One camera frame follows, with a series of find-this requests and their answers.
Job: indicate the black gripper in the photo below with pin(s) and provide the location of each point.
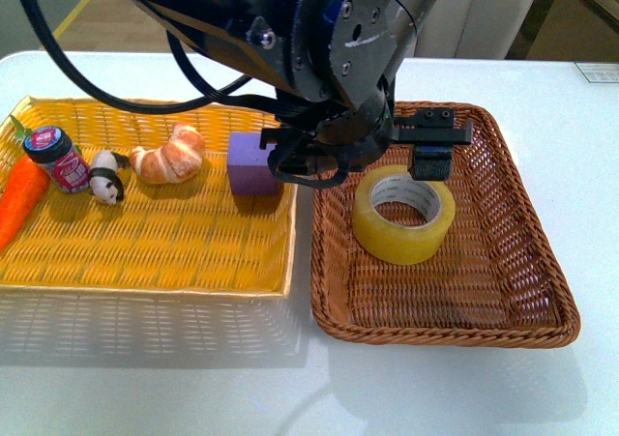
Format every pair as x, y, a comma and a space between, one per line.
321, 148

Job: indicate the clear yellowish tape roll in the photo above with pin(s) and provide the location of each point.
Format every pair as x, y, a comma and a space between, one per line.
400, 220

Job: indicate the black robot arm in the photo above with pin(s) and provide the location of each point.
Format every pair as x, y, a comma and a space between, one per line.
333, 64

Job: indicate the brown wicker basket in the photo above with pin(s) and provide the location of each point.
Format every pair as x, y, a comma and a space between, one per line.
494, 281

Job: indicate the yellow wicker basket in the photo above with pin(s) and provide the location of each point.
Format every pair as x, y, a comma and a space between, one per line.
192, 238

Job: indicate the right grey upholstered chair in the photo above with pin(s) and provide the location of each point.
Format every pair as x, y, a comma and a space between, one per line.
470, 29

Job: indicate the purple foam block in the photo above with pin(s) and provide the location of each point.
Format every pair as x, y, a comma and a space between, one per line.
247, 166

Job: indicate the table label sticker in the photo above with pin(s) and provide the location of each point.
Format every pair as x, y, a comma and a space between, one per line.
596, 72

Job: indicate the croissant bread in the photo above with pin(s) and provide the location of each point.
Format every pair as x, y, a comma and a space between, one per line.
176, 161

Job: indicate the toy panda figurine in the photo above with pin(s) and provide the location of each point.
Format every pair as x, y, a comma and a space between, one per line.
105, 184

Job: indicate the small pink labelled jar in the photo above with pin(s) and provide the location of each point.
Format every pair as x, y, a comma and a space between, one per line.
52, 149

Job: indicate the orange toy carrot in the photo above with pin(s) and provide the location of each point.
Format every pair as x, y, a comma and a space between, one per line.
27, 184

